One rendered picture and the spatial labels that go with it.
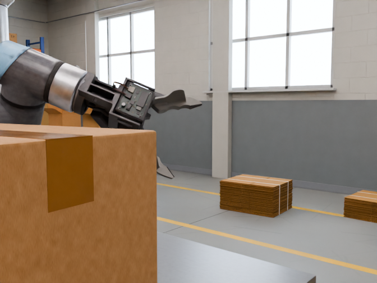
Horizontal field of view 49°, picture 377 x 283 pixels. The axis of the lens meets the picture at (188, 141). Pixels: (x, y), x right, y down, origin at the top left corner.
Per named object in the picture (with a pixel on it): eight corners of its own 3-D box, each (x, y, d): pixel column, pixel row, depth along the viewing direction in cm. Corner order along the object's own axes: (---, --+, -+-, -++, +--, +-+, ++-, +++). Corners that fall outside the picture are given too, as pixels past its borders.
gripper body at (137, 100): (142, 128, 65) (70, 99, 64) (138, 146, 73) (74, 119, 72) (160, 88, 68) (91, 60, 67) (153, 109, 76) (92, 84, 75)
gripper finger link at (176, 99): (207, 94, 71) (156, 103, 69) (200, 107, 77) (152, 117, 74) (202, 78, 72) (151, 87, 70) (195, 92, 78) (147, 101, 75)
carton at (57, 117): (40, 132, 537) (38, 103, 533) (69, 131, 568) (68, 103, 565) (55, 133, 510) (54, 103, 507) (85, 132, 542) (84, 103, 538)
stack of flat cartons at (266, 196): (219, 208, 456) (219, 180, 454) (241, 199, 499) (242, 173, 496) (273, 218, 419) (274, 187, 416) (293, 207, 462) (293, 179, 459)
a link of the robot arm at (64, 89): (51, 110, 72) (71, 73, 75) (76, 121, 73) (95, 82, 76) (45, 92, 65) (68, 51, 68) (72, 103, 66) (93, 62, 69)
